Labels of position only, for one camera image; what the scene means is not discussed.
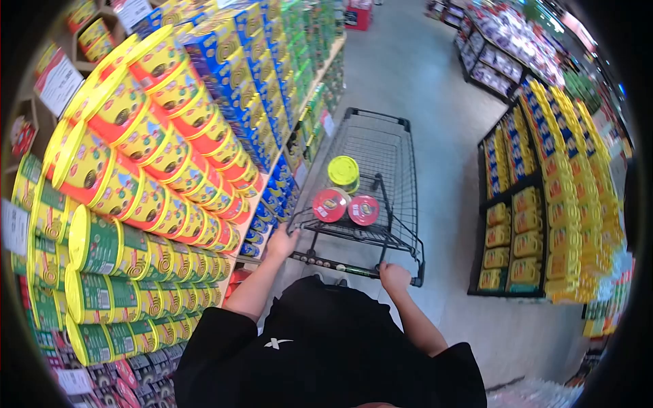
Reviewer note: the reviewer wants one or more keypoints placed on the person's legs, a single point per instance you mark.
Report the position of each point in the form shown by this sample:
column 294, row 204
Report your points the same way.
column 329, row 280

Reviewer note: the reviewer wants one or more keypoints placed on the person's right fingers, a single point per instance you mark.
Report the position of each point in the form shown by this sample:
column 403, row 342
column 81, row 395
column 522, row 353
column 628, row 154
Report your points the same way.
column 392, row 267

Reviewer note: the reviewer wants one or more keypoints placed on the person's body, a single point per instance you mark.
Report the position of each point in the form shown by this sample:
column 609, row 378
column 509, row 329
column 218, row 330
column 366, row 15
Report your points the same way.
column 326, row 352

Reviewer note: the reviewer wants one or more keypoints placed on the person's right hand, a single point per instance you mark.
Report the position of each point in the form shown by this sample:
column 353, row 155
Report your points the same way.
column 394, row 278

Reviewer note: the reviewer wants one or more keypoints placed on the person's left hand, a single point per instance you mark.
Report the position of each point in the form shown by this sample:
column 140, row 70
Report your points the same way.
column 279, row 244

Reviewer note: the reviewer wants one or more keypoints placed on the person's left fingers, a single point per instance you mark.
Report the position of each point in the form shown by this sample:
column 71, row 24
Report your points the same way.
column 292, row 233

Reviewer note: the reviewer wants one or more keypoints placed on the red lid round tin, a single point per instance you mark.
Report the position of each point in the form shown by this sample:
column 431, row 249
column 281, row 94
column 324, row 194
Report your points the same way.
column 330, row 204
column 363, row 209

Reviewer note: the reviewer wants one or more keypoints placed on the full shop shelf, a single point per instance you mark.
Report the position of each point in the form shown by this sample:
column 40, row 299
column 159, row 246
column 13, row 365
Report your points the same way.
column 153, row 194
column 551, row 168

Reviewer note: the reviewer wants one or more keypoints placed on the red display stand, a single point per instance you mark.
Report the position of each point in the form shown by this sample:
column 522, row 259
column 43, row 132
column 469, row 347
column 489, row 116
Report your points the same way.
column 358, row 15

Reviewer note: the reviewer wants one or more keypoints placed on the yellow lid round tin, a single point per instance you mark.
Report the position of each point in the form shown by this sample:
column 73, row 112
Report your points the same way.
column 344, row 172

